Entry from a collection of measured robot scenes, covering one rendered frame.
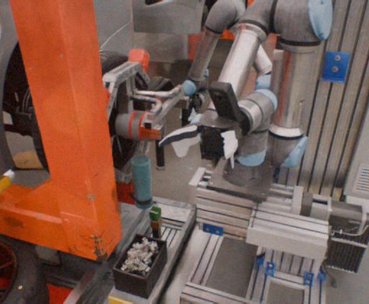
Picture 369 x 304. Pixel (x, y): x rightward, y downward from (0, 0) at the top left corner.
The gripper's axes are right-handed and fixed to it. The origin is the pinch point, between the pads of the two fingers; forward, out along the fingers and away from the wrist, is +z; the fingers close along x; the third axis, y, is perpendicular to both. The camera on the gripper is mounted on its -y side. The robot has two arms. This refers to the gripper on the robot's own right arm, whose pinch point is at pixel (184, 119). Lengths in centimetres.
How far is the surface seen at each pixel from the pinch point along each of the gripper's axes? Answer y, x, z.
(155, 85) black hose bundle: 18.8, -12.2, 6.7
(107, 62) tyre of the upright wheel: 31.8, -28.8, 20.0
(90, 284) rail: -46, -18, 73
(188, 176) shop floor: -83, -20, -70
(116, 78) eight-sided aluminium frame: 28.0, -20.4, 28.1
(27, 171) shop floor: -83, -150, -35
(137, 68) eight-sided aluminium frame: 26.8, -20.2, 8.3
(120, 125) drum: 4.0, -23.7, 23.4
